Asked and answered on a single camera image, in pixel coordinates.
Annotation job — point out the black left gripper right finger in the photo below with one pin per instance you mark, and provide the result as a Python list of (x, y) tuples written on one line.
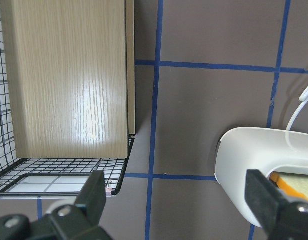
[(282, 217)]

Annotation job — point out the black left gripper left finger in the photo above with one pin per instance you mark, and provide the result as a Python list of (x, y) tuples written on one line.
[(76, 221)]

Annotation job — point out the white toaster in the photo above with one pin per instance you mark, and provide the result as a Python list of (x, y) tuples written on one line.
[(264, 149)]

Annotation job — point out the yellow toast slice in toaster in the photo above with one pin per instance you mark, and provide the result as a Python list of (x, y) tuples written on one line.
[(293, 185)]

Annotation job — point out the wooden wire shelf rack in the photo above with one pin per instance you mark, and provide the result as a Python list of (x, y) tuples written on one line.
[(67, 95)]

